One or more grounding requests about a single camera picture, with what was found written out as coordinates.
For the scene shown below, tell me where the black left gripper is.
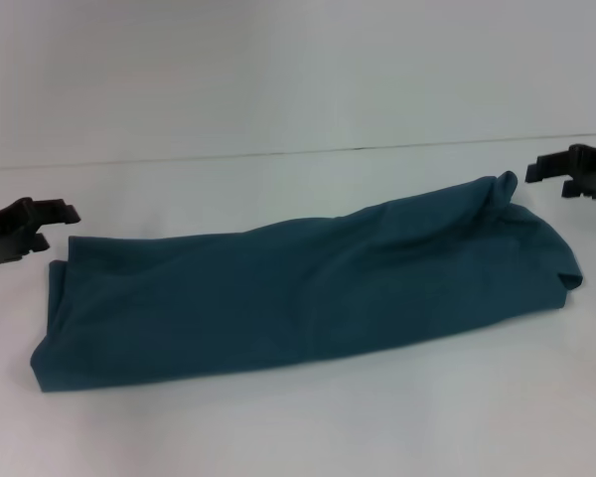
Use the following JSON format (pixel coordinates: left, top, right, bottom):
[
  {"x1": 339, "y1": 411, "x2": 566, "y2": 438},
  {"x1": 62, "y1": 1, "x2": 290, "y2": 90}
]
[{"x1": 0, "y1": 197, "x2": 83, "y2": 273}]

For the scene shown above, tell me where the teal t-shirt with FREE print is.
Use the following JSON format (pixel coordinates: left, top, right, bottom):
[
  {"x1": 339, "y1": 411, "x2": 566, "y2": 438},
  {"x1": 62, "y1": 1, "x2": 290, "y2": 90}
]
[{"x1": 29, "y1": 170, "x2": 586, "y2": 394}]

